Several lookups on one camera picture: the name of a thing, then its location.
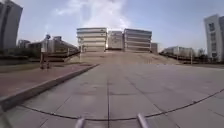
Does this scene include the wide stone stairs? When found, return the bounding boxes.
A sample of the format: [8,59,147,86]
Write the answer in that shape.
[68,49,181,66]

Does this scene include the grey paved plaza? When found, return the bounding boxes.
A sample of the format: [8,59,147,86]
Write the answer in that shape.
[0,62,224,128]

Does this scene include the pale terraced building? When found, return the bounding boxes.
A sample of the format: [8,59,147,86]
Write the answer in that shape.
[76,27,153,53]

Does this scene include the small building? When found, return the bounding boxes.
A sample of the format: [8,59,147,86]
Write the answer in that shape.
[150,42,160,55]

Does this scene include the low sloped-roof building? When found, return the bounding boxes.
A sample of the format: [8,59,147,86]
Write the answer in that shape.
[28,35,80,58]

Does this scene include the robot's own part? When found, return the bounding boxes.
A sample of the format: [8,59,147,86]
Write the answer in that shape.
[74,117,87,128]
[136,113,151,128]

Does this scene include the person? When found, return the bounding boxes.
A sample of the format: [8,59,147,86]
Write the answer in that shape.
[39,33,52,71]

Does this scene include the low pale building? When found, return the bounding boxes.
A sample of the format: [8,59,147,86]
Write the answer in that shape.
[163,45,196,58]

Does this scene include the grey stone kerb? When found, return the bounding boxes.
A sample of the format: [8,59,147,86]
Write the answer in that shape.
[0,63,100,112]

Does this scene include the red paved path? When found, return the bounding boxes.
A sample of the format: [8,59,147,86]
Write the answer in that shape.
[0,63,96,99]

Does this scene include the white tall building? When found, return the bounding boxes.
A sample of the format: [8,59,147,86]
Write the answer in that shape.
[203,13,224,62]

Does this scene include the tall grey tower building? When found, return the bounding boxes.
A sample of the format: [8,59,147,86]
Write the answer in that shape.
[0,0,24,51]

